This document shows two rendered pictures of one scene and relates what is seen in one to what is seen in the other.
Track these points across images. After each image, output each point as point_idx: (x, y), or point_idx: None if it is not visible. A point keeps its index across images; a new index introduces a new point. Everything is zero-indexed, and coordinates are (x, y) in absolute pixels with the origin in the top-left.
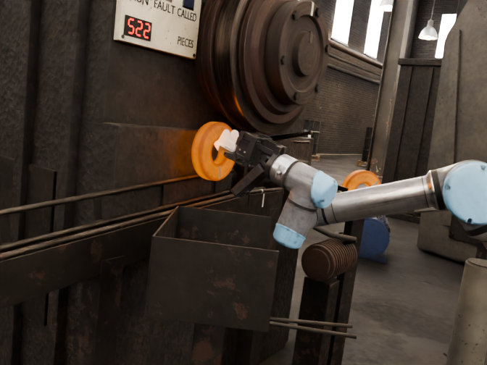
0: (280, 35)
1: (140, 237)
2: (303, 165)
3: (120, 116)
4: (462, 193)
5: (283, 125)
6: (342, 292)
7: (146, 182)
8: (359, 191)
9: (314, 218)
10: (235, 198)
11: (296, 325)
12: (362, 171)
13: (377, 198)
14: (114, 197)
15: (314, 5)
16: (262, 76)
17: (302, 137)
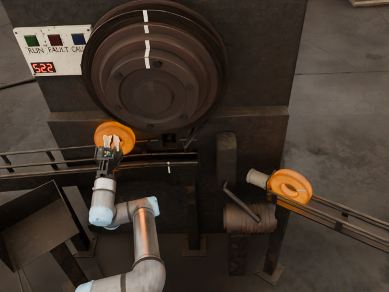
0: (106, 91)
1: (57, 179)
2: (96, 195)
3: (60, 109)
4: None
5: (182, 127)
6: (269, 239)
7: (80, 145)
8: (137, 226)
9: (123, 220)
10: (134, 167)
11: (19, 280)
12: (287, 175)
13: (134, 241)
14: (61, 150)
15: (149, 59)
16: None
17: (265, 115)
